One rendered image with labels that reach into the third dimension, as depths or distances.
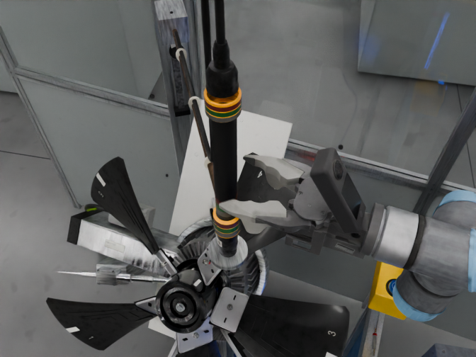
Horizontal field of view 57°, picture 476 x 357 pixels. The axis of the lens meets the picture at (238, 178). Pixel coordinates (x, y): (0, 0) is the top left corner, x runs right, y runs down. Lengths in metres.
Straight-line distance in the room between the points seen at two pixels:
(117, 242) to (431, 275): 0.82
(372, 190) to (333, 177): 1.11
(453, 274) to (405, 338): 1.79
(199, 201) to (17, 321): 1.52
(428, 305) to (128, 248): 0.77
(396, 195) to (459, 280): 1.04
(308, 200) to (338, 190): 0.07
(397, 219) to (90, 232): 0.87
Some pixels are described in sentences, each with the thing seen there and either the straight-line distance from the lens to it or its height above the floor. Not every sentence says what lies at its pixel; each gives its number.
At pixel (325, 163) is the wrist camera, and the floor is 1.74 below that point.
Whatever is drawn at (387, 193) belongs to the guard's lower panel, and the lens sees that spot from 1.64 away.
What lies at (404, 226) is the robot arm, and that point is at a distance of 0.59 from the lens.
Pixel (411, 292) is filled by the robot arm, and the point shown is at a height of 1.55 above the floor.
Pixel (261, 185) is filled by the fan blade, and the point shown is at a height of 1.40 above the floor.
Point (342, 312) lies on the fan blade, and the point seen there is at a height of 1.19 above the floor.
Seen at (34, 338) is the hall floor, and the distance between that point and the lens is 2.46.
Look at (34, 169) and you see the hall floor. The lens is 3.08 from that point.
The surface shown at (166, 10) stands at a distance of 1.15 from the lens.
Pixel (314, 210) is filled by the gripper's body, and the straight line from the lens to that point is 0.59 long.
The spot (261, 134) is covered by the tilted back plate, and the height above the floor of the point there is 1.33.
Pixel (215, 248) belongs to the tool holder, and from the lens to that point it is 0.79.
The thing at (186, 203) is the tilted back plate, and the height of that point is 1.15.
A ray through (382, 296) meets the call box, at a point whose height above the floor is 1.07.
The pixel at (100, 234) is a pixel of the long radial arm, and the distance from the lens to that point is 1.24.
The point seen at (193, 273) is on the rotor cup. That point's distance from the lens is 1.01.
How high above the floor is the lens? 2.13
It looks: 51 degrees down
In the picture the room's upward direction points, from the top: straight up
